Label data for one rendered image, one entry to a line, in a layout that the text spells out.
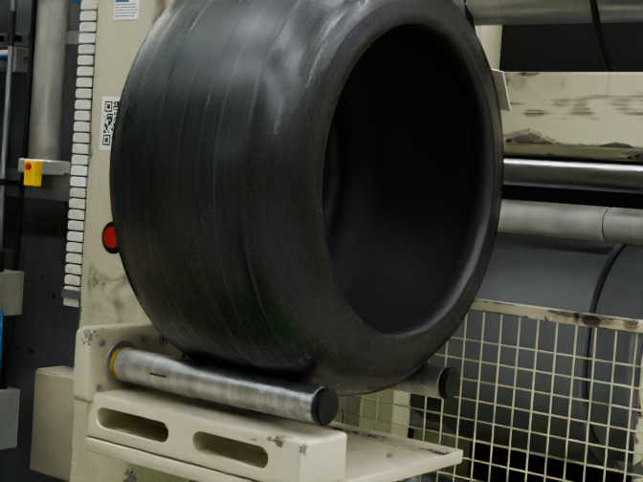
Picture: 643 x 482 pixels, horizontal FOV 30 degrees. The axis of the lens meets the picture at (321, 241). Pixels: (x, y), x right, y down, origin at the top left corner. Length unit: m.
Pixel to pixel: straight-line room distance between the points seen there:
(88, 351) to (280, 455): 0.33
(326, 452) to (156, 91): 0.46
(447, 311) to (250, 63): 0.46
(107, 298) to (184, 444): 0.31
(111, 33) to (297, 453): 0.68
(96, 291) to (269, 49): 0.55
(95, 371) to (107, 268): 0.19
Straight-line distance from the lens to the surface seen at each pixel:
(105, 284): 1.72
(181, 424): 1.50
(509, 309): 1.79
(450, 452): 1.66
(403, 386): 1.66
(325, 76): 1.34
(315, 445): 1.40
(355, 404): 2.44
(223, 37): 1.38
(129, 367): 1.58
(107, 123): 1.73
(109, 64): 1.73
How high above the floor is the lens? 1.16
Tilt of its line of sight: 3 degrees down
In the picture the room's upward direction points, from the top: 4 degrees clockwise
